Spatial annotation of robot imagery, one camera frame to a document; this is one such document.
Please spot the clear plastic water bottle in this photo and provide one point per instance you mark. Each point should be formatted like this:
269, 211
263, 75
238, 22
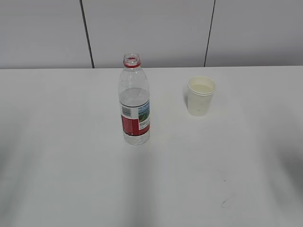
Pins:
134, 99

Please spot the white paper cup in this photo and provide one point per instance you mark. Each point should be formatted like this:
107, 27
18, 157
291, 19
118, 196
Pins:
200, 91

